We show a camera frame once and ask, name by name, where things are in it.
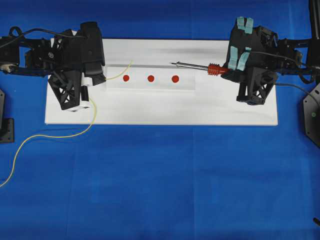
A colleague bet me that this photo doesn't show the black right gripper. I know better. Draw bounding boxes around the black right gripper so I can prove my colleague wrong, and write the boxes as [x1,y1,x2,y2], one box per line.
[221,26,278,105]

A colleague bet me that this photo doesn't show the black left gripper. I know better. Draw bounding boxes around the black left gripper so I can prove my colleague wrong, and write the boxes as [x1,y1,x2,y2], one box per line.
[48,29,90,112]

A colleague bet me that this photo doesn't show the red soldering iron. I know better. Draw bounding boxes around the red soldering iron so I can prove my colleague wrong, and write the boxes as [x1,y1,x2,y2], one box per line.
[171,61,229,76]

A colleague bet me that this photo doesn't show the yellow solder wire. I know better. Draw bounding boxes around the yellow solder wire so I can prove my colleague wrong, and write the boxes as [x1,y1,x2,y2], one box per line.
[0,59,134,188]

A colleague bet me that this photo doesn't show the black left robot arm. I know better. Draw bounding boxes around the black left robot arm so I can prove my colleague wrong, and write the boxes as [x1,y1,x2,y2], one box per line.
[0,26,85,112]

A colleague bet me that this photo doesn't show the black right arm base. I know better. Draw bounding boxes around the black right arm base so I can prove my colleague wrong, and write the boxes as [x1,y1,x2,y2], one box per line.
[303,95,320,147]

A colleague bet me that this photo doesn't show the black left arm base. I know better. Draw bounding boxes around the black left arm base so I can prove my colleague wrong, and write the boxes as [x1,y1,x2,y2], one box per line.
[0,87,15,144]

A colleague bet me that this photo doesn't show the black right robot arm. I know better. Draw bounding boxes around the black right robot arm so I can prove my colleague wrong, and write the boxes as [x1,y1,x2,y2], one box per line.
[221,24,320,106]

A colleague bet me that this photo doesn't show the red dot mark left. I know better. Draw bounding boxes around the red dot mark left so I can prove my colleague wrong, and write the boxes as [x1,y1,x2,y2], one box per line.
[123,74,130,82]

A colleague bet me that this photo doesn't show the red dot mark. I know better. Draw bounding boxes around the red dot mark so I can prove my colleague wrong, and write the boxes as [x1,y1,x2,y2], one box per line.
[147,75,155,83]
[123,74,130,82]
[171,75,180,83]

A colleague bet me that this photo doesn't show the red dot mark middle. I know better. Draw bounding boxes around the red dot mark middle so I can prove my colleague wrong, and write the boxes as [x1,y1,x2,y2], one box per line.
[147,75,155,83]

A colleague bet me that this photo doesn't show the red dot mark right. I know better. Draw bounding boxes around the red dot mark right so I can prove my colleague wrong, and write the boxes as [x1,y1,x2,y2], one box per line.
[171,75,180,83]

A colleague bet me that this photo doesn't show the clear acrylic plate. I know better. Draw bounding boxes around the clear acrylic plate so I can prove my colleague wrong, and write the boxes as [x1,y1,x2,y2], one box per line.
[103,64,196,91]

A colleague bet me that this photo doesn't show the white board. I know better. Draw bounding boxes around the white board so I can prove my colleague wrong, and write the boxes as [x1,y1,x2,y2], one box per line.
[45,39,278,126]

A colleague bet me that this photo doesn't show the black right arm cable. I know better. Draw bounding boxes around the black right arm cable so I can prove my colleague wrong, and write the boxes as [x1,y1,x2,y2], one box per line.
[274,82,312,95]

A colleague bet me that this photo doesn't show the taped right wrist camera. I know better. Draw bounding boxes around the taped right wrist camera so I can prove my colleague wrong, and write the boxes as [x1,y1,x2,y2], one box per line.
[226,16,254,71]

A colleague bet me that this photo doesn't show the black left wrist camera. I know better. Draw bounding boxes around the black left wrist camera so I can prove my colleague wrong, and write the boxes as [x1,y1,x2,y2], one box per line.
[80,21,106,86]

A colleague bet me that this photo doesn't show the black camera stand post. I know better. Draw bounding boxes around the black camera stand post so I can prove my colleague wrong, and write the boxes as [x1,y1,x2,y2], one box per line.
[307,0,320,67]

